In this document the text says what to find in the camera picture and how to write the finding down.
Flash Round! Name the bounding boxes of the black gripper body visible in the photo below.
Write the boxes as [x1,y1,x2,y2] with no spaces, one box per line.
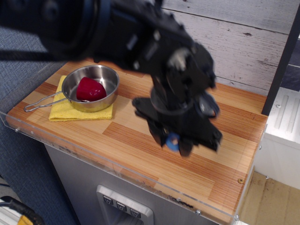
[132,91,222,151]

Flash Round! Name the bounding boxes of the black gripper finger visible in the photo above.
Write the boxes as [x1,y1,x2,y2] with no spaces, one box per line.
[147,119,169,147]
[179,137,199,157]

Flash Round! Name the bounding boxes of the blue and grey spoon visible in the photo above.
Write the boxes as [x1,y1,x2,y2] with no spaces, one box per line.
[165,92,220,151]

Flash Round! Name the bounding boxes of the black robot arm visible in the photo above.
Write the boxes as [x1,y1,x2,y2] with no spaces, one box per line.
[0,0,222,157]

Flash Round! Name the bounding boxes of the stainless steel pot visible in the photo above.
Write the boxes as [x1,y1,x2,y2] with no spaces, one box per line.
[24,65,120,113]

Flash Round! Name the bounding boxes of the red and yellow toy fruit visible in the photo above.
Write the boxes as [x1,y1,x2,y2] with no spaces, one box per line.
[76,77,107,102]

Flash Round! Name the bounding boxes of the silver toy cabinet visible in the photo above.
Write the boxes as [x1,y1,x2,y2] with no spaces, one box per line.
[46,145,215,225]

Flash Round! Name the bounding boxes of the white ribbed block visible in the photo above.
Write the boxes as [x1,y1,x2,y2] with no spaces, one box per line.
[254,88,300,189]

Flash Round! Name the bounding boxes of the yellow cloth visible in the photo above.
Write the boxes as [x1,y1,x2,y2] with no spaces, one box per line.
[48,75,113,122]

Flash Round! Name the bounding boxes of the clear acrylic edge guard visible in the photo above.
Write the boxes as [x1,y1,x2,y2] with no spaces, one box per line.
[1,111,266,225]

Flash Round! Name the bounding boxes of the black vertical post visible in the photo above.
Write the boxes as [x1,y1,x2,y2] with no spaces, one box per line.
[262,5,300,116]

